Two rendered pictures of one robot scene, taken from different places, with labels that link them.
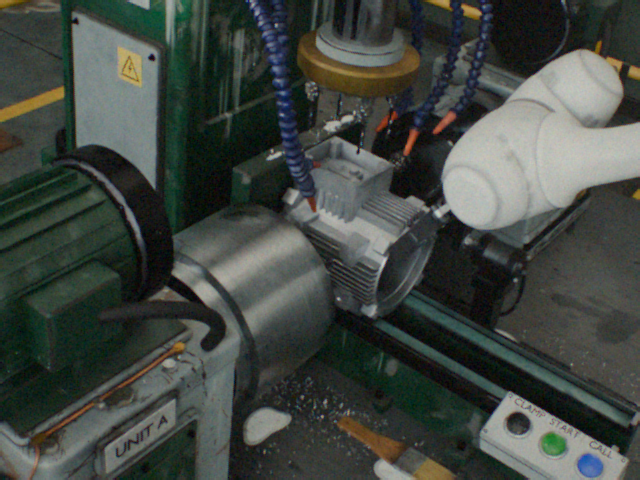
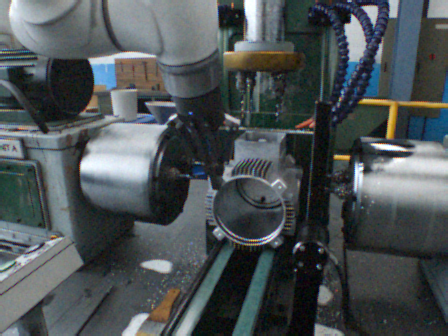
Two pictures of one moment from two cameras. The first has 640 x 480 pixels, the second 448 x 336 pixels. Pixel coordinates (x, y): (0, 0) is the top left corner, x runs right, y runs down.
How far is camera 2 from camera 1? 1.32 m
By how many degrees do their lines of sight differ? 66
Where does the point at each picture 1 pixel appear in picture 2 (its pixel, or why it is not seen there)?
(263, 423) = (158, 264)
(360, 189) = (239, 145)
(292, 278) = (129, 147)
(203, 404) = (45, 165)
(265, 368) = (91, 182)
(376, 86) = (232, 60)
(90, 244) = (24, 63)
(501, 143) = not seen: outside the picture
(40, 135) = not seen: hidden behind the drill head
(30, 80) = not seen: hidden behind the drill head
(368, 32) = (247, 31)
